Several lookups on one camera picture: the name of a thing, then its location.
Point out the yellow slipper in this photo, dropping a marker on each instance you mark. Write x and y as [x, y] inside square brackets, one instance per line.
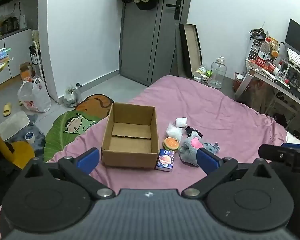
[7, 109]

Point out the small drawer organizer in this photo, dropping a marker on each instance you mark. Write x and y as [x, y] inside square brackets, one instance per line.
[253, 50]

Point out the clear plastic bag white filling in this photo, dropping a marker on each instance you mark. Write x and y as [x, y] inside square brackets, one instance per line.
[173, 131]

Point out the orange cardboard box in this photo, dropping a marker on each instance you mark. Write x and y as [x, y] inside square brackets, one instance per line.
[26, 72]

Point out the white keyboard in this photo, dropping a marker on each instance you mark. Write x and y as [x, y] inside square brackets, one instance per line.
[298, 60]

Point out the white wrapped wad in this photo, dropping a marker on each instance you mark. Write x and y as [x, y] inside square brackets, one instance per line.
[181, 122]

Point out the white narrow rack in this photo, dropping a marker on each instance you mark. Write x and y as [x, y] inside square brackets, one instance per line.
[38, 55]

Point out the blue-grey fuzzy rug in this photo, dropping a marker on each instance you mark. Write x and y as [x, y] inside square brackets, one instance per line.
[38, 140]

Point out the brown cardboard box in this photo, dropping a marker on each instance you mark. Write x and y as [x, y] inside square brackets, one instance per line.
[130, 158]

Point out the green cartoon leaf rug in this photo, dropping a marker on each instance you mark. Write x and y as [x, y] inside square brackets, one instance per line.
[57, 132]

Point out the blue tissue pack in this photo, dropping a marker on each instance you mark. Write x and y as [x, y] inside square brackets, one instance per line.
[165, 161]

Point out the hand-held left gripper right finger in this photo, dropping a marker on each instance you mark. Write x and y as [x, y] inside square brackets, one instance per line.
[208, 160]

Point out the grey plush paw pink pad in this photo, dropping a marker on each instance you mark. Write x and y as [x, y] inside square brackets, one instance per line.
[187, 150]

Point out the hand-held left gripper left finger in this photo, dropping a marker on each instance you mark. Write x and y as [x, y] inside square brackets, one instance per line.
[88, 160]

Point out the white desk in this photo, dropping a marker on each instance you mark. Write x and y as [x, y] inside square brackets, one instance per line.
[247, 80]

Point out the tape roll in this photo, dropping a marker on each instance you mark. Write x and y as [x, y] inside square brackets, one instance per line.
[30, 137]

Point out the white floor mat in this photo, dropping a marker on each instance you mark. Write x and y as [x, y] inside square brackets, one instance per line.
[12, 126]

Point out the red bottle white cap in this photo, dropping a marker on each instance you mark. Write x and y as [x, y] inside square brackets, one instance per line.
[238, 82]

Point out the burger squishy toy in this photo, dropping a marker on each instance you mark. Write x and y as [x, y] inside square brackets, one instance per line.
[171, 143]

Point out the row of kitchen jars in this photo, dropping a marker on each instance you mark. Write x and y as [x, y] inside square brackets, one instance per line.
[8, 25]

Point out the small bottle red label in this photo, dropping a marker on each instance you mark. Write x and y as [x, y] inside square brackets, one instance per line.
[272, 68]

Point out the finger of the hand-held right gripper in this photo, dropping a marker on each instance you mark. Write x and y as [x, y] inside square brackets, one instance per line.
[293, 145]
[276, 155]

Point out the white plastic shopping bag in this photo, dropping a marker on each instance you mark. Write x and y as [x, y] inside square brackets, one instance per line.
[32, 97]

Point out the stack of books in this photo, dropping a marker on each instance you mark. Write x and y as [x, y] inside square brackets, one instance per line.
[2, 57]

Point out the green cup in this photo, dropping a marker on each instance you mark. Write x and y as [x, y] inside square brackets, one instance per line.
[209, 73]

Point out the black spray bottle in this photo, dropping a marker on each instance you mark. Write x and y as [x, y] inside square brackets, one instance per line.
[33, 56]

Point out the black monitor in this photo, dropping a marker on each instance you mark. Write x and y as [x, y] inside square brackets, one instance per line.
[296, 35]

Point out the black plush toy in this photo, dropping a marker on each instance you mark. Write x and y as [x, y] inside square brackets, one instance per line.
[190, 130]

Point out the blue-grey denim toy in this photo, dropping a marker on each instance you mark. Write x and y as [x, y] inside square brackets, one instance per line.
[211, 147]

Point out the black shallow frame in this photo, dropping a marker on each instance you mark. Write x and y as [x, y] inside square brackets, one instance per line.
[190, 50]

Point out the pink bed sheet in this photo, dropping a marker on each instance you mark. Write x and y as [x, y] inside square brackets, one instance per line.
[215, 110]

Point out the white charger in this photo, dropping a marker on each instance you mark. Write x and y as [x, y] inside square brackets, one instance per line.
[200, 79]

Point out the clear water bottle red label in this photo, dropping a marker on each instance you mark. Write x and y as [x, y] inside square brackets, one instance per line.
[261, 57]

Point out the grey door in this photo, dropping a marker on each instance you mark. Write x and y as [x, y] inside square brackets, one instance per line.
[145, 42]

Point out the grey trash bag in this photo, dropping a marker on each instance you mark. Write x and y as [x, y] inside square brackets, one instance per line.
[71, 97]

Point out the white jar yellow band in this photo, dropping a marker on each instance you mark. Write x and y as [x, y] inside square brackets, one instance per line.
[199, 71]

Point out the yellow round side table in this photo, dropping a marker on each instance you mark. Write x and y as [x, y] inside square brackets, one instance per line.
[0, 142]

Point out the white kitchen cabinet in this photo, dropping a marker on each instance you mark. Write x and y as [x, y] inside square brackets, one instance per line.
[17, 52]

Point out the dark clutter pile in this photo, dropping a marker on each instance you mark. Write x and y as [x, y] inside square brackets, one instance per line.
[257, 33]

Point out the clear large water jug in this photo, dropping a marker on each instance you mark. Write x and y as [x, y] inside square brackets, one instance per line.
[216, 75]

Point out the orange ball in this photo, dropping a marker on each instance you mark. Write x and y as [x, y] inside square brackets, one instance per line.
[274, 54]

